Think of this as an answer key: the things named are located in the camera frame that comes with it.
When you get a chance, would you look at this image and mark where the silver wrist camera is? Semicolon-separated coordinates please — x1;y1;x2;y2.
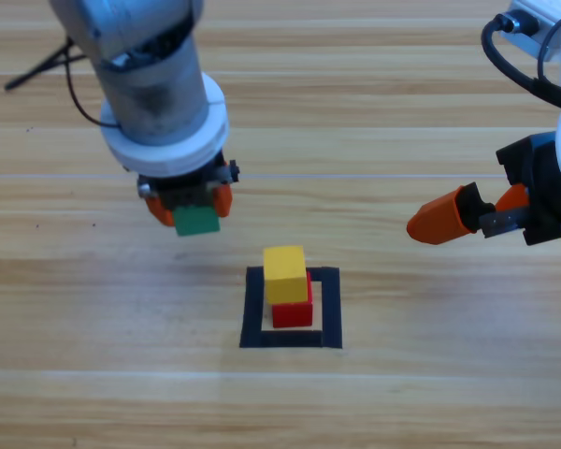
507;8;556;61

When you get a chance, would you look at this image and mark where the green cube block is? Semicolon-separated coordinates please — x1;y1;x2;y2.
172;205;222;238

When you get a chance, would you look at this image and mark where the yellow cube block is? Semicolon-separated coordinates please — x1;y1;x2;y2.
263;245;309;305

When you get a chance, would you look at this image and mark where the red cube block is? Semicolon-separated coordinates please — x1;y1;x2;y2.
270;269;315;329

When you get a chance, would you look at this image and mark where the black tape square outline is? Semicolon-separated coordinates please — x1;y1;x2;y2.
238;266;344;350

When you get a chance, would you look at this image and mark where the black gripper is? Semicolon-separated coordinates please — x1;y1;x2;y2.
137;152;241;228
406;132;561;247

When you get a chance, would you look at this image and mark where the thin black gripper wire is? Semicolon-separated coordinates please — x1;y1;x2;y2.
537;7;561;86
65;35;121;128

